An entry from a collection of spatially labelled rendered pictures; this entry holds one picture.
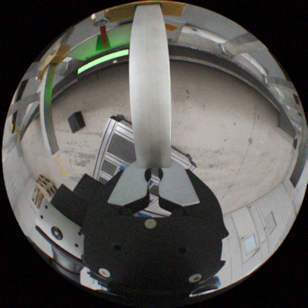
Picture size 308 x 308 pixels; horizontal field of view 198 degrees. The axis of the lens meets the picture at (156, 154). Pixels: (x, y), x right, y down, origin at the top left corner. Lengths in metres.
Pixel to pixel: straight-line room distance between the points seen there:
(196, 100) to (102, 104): 0.89
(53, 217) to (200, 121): 1.13
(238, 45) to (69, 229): 0.55
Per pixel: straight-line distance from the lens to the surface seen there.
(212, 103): 1.08
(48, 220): 0.28
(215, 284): 0.59
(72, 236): 0.26
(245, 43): 0.29
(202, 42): 0.34
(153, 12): 0.15
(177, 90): 0.96
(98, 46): 0.30
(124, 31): 0.25
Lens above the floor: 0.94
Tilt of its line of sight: 61 degrees down
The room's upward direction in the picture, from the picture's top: 178 degrees counter-clockwise
